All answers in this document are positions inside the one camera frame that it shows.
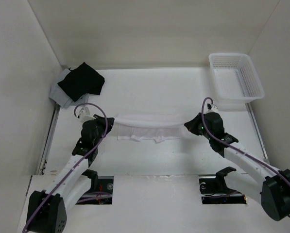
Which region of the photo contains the white tank top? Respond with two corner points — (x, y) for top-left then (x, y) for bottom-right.
(114, 114), (186, 143)

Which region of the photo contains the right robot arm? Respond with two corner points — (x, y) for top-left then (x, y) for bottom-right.
(184, 111), (290, 221)

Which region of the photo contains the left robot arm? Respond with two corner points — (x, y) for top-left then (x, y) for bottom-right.
(22, 115), (115, 233)

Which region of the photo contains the folded black tank top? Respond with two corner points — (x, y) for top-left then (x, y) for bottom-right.
(58, 62), (105, 102)

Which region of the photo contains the folded grey tank top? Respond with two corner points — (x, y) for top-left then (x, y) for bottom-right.
(49, 68), (89, 109)

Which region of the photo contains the white plastic basket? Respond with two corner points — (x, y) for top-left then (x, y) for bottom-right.
(208, 53), (265, 104)

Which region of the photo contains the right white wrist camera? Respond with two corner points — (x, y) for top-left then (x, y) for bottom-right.
(207, 103), (219, 113)

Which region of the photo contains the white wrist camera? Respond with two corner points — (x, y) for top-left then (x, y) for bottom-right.
(78, 106), (94, 123)
(207, 103), (219, 113)

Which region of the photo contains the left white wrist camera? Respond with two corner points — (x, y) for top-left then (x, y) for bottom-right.
(78, 106), (94, 123)

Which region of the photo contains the left metal table rail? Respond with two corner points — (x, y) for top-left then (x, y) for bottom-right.
(36, 104), (60, 175)

